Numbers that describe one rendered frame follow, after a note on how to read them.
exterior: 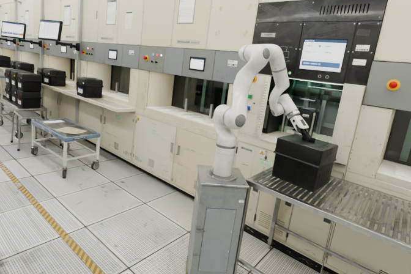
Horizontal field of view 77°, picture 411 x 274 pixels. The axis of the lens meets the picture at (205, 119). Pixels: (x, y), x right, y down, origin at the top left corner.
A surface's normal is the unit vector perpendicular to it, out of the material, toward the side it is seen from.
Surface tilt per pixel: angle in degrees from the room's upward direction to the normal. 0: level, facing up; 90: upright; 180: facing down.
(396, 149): 90
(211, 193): 90
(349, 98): 90
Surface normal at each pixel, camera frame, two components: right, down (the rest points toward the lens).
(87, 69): 0.76, 0.22
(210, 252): 0.10, 0.20
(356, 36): -0.63, 0.07
